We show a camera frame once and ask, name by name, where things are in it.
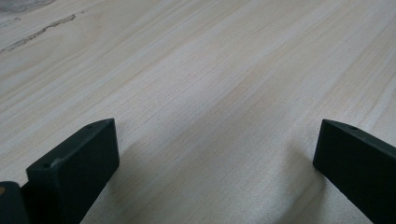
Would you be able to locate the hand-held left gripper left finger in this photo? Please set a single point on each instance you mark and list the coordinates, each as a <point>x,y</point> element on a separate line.
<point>74,168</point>

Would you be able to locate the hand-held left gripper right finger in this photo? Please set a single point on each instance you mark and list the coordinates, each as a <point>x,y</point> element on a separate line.
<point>358,165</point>

